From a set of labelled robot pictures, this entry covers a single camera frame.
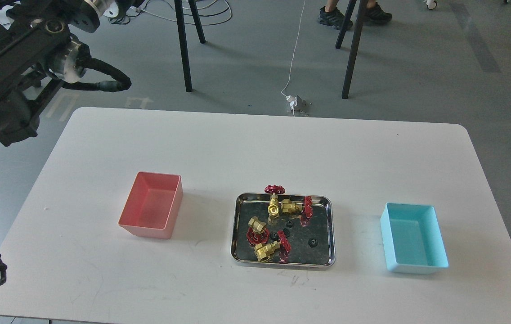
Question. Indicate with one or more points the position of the brass valve front red handwheel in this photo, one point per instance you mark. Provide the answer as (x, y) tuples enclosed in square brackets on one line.
[(264, 252)]

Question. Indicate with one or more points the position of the brass valve side red handwheel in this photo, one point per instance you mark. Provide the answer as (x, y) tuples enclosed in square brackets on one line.
[(299, 209)]

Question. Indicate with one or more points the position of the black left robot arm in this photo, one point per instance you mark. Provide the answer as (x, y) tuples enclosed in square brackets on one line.
[(39, 56)]

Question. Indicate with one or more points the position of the black shoe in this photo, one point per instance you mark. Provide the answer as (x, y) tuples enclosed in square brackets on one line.
[(333, 18), (376, 15)]

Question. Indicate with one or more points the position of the brass valve upright red handwheel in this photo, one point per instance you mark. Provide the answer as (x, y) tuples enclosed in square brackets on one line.
[(273, 207)]

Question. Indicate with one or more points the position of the black stand leg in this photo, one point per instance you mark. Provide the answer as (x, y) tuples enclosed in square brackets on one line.
[(180, 21), (197, 21), (346, 23), (358, 27)]

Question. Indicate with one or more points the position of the pink plastic box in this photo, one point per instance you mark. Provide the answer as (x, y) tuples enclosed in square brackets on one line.
[(152, 206)]

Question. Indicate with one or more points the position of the stainless steel tray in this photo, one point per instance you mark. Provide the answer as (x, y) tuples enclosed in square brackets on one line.
[(320, 226)]

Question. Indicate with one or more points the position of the blue plastic box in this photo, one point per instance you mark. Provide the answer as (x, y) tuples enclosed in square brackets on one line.
[(412, 239)]

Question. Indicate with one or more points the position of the white power adapter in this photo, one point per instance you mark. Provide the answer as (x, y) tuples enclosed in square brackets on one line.
[(296, 106)]

